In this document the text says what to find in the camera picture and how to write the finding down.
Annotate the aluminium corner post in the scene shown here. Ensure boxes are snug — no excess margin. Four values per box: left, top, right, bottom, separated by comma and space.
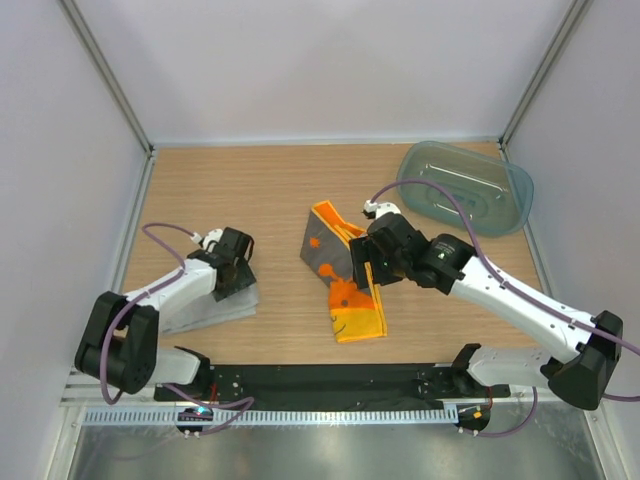
57, 0, 154, 157
498, 0, 593, 152

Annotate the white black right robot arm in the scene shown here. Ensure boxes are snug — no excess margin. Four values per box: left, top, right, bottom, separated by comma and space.
349, 212, 623, 411

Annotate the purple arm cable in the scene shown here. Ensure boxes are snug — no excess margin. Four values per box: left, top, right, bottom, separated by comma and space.
367, 179, 640, 438
101, 222, 256, 437

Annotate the teal transparent plastic tub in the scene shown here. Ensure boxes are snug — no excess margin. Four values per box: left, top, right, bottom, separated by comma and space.
397, 141, 534, 237

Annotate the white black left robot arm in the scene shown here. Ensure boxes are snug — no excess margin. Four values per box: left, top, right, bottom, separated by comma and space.
74, 227, 258, 404

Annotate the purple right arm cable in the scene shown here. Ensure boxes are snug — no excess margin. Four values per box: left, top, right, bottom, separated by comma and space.
367, 179, 640, 438

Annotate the left aluminium corner post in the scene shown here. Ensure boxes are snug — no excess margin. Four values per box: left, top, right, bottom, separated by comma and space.
57, 0, 154, 157

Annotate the aluminium frame rail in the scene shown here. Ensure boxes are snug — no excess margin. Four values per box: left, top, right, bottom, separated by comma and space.
60, 370, 155, 407

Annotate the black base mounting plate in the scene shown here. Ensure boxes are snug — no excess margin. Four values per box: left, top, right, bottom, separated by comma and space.
179, 363, 510, 412

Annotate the right aluminium corner post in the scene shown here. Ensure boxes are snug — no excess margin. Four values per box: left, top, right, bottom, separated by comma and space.
498, 0, 593, 152

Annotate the orange yellow grey giraffe towel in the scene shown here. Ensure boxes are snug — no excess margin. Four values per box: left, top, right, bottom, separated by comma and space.
300, 200, 388, 343

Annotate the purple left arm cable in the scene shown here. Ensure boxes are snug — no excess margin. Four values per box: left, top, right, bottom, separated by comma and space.
101, 222, 256, 437

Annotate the white slotted cable duct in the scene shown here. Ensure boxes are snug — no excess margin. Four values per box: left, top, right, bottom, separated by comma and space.
82, 405, 458, 427

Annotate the light grey panda towel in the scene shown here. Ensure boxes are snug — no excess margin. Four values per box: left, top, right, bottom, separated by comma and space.
160, 283, 259, 335

